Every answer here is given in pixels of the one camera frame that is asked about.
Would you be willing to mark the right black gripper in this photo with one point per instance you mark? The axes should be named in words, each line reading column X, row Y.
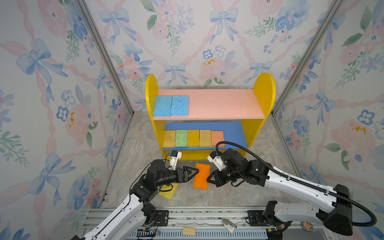
column 218, row 181

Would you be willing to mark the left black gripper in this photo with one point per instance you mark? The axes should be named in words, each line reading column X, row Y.
column 184, row 178

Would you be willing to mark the dark orange sponge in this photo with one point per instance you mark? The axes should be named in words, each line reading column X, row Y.
column 200, row 181

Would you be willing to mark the green sponge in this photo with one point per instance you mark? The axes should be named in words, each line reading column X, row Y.
column 181, row 140

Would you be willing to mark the dull yellow sponge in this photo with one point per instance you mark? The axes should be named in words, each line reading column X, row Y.
column 169, row 139

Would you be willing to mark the deep yellow sponge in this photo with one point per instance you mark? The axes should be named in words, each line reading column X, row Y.
column 193, row 139

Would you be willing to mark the tan yellow sponge front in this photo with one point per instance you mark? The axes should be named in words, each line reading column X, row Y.
column 205, row 138

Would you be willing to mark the light orange sponge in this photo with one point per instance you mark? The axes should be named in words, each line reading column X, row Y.
column 216, row 137

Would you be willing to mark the blue sponge front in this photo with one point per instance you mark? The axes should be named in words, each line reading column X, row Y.
column 180, row 106

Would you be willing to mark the blue sponge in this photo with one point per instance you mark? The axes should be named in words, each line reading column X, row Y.
column 180, row 106
column 163, row 106

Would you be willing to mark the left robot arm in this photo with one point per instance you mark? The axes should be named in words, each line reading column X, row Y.
column 136, row 210

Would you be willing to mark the yellow shelf pink blue boards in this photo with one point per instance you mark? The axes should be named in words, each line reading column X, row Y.
column 239, row 113

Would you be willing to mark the bright yellow sponge left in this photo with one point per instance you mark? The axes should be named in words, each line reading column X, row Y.
column 168, row 192

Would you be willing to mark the metal clip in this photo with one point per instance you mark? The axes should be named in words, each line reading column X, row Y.
column 230, row 226

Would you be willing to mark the small wooden block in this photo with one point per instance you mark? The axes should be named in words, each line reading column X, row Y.
column 189, row 231

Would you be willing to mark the round patterned badge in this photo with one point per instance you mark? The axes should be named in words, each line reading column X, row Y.
column 307, row 226

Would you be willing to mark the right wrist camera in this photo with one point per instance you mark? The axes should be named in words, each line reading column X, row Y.
column 216, row 160

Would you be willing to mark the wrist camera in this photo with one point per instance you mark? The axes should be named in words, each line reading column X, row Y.
column 216, row 160
column 173, row 160

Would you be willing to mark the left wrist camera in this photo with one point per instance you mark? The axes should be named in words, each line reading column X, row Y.
column 173, row 160

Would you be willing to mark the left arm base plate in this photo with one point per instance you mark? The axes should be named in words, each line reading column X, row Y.
column 157, row 218

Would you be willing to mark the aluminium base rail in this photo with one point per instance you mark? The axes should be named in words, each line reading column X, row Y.
column 208, row 223

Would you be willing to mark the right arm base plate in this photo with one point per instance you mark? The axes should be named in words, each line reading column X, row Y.
column 256, row 218

